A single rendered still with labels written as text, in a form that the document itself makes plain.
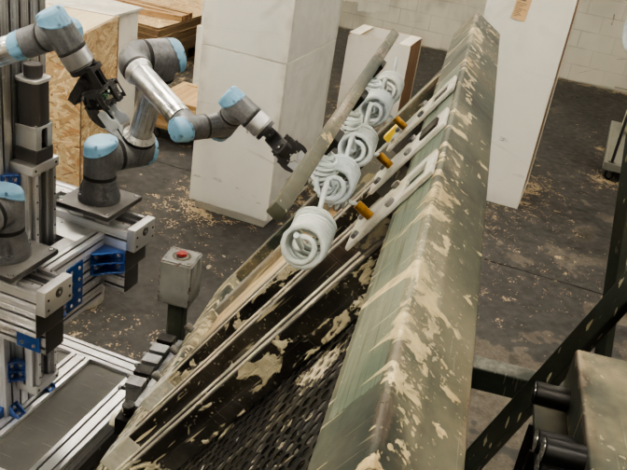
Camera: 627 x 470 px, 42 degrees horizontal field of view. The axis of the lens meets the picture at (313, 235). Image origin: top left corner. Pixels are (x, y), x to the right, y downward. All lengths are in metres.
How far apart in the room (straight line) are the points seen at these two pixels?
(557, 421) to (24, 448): 2.38
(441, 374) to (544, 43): 5.17
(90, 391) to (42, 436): 0.31
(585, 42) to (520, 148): 4.40
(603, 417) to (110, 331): 3.32
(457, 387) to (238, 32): 4.17
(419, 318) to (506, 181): 5.36
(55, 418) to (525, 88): 3.99
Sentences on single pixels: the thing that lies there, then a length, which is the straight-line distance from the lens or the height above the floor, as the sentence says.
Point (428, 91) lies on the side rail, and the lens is 2.48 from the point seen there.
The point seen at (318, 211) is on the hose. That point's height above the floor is 1.88.
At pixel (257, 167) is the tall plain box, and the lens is 5.03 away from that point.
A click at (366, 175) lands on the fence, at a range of 2.33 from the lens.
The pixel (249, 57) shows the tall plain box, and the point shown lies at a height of 1.07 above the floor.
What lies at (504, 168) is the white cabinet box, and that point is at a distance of 6.15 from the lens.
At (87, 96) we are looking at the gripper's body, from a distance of 2.14.
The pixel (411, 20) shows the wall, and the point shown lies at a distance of 10.63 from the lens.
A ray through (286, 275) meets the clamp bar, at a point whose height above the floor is 1.42.
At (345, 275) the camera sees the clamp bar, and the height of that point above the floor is 1.72.
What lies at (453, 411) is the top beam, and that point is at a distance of 0.78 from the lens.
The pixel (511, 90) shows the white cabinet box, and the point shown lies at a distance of 5.98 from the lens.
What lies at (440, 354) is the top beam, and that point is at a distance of 0.83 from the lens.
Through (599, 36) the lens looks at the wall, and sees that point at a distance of 10.33.
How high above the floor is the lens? 2.36
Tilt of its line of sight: 27 degrees down
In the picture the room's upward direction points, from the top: 9 degrees clockwise
